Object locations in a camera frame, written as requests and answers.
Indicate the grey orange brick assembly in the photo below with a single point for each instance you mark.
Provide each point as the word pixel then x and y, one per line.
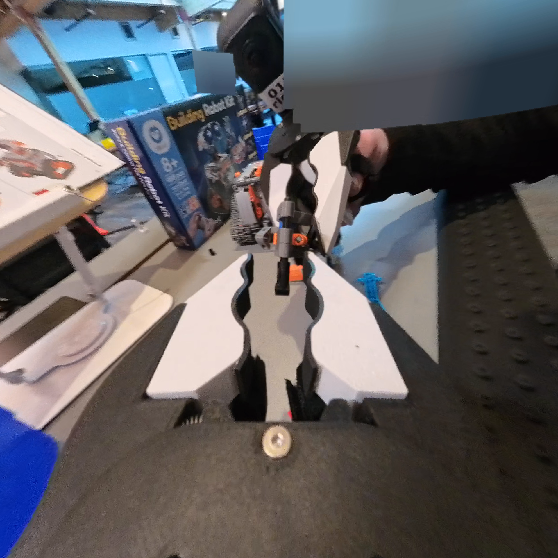
pixel 285 244

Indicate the white stand base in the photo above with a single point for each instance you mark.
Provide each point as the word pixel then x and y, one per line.
pixel 122 305

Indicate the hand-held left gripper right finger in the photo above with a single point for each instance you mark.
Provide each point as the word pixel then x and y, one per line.
pixel 357 348

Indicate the black dimpled mat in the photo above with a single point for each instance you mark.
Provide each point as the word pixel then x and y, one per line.
pixel 501 305

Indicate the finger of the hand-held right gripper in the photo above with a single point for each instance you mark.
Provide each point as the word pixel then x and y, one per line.
pixel 274 192
pixel 333 187

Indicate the light blue brick separator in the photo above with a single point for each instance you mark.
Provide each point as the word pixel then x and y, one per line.
pixel 372 287

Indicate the printed instruction sheet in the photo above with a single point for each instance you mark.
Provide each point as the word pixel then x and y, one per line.
pixel 39 144

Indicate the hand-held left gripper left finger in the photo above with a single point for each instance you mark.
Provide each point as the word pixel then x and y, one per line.
pixel 196 348

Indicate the person's right forearm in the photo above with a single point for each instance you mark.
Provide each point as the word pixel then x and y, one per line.
pixel 457 152

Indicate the blue storage bin with tag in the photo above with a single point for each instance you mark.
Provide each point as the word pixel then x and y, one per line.
pixel 22 471

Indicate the grey tracked toy robot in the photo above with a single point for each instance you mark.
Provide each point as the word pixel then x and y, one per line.
pixel 246 209

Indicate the blue robot kit box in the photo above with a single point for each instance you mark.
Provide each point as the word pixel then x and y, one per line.
pixel 174 174

